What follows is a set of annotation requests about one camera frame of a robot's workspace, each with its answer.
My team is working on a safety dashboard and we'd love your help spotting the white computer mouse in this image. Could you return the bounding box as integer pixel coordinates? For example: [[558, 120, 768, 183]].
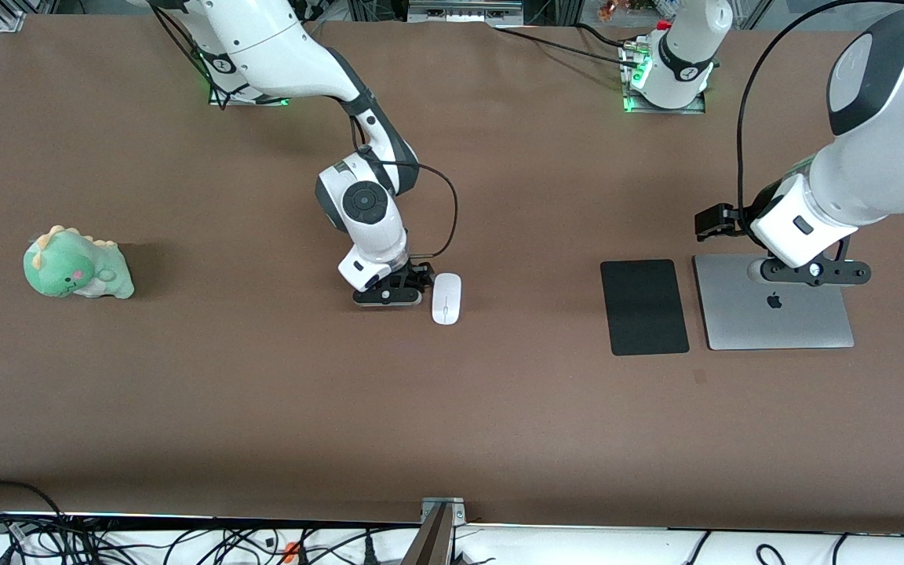
[[431, 272, 462, 326]]

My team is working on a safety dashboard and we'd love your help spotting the black mouse pad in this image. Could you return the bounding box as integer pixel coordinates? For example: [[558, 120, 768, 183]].
[[600, 259, 691, 357]]

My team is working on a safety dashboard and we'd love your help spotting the silver laptop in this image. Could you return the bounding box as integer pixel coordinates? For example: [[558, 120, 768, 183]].
[[693, 253, 855, 351]]

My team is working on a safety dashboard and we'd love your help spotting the grey metal device box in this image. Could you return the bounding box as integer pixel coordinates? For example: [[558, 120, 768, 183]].
[[407, 0, 525, 24]]

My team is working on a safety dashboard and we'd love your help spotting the green dinosaur plush toy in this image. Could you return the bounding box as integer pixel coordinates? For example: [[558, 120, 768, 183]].
[[23, 225, 136, 301]]

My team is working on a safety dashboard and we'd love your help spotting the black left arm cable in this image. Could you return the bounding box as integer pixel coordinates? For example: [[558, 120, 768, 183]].
[[737, 0, 904, 232]]

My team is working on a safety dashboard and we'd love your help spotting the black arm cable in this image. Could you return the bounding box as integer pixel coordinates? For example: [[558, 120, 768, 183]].
[[350, 110, 459, 261], [737, 0, 904, 232]]

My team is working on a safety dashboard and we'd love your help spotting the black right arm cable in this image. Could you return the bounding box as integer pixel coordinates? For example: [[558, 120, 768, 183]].
[[350, 110, 459, 261]]

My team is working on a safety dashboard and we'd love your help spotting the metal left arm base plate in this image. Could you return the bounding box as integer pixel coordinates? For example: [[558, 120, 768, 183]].
[[623, 89, 706, 115]]

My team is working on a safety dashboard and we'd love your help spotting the short black table cable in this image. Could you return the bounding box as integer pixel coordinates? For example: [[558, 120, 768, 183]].
[[574, 22, 635, 49]]

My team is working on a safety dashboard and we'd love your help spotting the long black table cable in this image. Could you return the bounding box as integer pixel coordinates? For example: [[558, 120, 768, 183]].
[[494, 27, 641, 71]]

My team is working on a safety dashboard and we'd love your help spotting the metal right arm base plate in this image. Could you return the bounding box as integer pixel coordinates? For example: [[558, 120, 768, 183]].
[[209, 82, 290, 108]]

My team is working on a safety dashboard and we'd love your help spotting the aluminium table edge bracket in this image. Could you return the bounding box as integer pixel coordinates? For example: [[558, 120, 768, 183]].
[[419, 497, 468, 565]]

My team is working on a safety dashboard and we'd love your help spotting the black floor cable loop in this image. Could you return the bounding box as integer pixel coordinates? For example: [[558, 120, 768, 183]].
[[0, 480, 70, 565]]

